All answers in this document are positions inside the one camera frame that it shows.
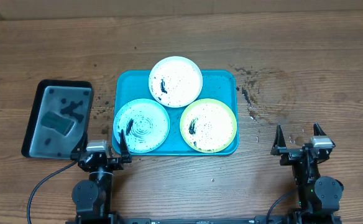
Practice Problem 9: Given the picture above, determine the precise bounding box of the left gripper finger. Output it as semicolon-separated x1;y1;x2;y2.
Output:
72;132;88;153
119;129;131;159

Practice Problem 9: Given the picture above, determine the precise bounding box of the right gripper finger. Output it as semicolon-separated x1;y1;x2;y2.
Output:
313;123;326;136
272;124;287;150

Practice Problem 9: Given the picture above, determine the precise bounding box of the dark green sponge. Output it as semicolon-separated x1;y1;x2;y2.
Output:
41;112;75;136

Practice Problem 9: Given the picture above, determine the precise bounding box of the light blue round plate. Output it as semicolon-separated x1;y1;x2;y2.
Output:
113;98;170;154

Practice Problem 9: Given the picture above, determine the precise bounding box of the white round plate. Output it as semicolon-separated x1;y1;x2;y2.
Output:
148;56;203;108

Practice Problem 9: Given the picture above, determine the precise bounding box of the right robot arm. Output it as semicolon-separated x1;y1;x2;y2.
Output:
265;123;344;224

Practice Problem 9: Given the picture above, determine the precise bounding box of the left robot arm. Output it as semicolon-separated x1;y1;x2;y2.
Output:
71;130;132;224

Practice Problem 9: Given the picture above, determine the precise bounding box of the black water tray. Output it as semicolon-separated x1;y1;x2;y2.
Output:
21;80;94;160

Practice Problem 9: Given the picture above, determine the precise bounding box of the teal plastic serving tray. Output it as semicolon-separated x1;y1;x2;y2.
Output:
114;70;237;156

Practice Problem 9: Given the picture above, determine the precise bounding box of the yellow-green round plate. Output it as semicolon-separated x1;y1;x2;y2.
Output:
180;98;237;154

